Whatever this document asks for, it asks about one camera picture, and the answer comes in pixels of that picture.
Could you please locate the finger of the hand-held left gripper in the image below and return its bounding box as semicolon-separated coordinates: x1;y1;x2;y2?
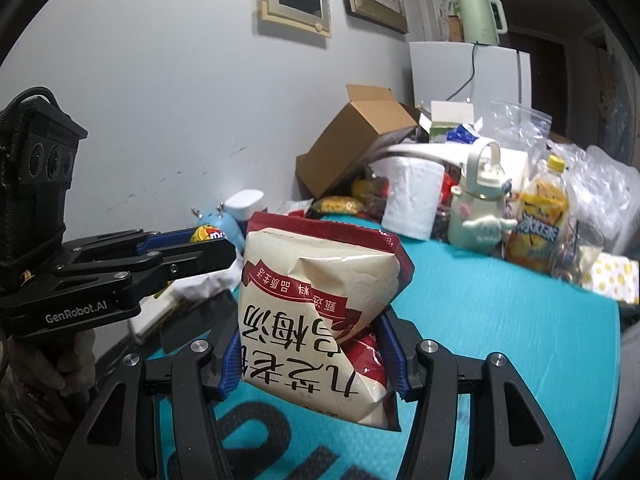
50;240;237;301
62;227;202;264

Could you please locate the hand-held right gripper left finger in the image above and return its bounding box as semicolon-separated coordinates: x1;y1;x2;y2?
52;302;241;480

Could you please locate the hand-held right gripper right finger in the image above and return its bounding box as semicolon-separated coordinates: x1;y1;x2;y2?
377;310;576;480

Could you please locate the gold yellow snack packet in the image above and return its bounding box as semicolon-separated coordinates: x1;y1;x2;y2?
189;226;228;245

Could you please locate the large cream red snack bag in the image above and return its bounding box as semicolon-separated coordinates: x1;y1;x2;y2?
237;211;415;432

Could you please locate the person's left forearm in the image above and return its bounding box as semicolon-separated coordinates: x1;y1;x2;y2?
0;385;81;480

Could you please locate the person's left hand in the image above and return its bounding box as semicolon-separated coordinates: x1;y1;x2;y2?
5;330;101;411

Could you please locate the crumpled white tissue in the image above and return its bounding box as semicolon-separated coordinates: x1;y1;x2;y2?
170;265;238;306

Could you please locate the blue deer humidifier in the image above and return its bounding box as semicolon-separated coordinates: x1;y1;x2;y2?
191;205;236;241

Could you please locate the white cap jar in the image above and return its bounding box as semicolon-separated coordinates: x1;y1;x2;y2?
222;189;266;223

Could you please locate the yellow noodle packet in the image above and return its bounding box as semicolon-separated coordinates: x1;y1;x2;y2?
312;196;366;215

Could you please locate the cream cartoon water bottle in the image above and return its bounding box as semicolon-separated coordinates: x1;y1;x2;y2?
446;140;518;251

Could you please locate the white paper towel roll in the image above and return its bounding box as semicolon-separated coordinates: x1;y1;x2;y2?
381;155;446;241

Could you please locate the brown cardboard box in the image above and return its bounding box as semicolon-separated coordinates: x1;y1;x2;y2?
295;84;421;201

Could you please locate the yellow iced tea bottle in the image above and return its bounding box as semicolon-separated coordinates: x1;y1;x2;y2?
505;154;571;268

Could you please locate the glass mug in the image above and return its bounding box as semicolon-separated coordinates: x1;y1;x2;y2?
550;217;606;283

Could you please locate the white plastic bowl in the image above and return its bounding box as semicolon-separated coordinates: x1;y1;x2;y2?
371;141;468;167

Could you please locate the yellow smiley printed pack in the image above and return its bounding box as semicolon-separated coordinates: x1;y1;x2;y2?
580;252;640;306

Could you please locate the blue white packet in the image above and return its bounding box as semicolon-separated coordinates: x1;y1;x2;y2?
445;124;481;147

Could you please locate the small white box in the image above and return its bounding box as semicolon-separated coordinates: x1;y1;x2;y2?
430;101;483;143

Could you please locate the clear zip bag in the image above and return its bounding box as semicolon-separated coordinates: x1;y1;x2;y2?
490;100;553;161

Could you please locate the clear plastic bag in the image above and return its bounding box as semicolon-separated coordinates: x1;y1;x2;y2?
550;142;640;256

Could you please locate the white mini fridge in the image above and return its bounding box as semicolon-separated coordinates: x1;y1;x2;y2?
409;40;533;111

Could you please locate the green electric kettle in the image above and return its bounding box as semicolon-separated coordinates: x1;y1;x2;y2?
452;0;510;47

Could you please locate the black kettle cable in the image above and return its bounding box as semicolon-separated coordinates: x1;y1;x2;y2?
446;44;478;103

